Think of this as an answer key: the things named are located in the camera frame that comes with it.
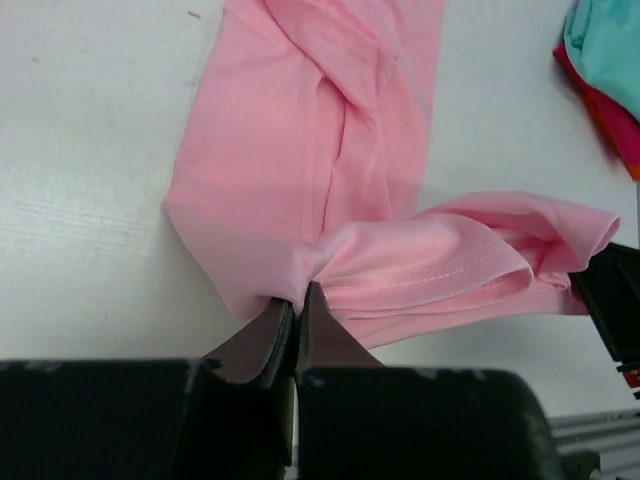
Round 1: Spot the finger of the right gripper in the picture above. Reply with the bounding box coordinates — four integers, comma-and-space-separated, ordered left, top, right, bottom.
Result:
570, 242, 639, 363

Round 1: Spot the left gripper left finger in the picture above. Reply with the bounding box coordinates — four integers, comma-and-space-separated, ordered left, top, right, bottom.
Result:
1, 299, 294, 479

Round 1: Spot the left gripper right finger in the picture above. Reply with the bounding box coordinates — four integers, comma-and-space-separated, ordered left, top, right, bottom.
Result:
295, 283, 560, 479

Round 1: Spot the pink t shirt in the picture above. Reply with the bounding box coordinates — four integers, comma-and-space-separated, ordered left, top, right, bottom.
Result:
165, 1, 620, 348

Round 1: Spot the orange folded t shirt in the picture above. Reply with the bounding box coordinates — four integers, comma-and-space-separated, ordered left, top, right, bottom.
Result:
582, 89, 640, 182

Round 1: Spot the magenta folded t shirt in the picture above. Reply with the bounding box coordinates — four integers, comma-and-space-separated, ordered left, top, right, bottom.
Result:
553, 41, 639, 181

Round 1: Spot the teal folded t shirt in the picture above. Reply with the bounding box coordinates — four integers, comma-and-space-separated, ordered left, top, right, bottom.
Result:
563, 0, 639, 118

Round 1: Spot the aluminium rail frame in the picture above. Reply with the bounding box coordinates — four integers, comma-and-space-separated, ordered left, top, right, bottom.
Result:
550, 409, 640, 479

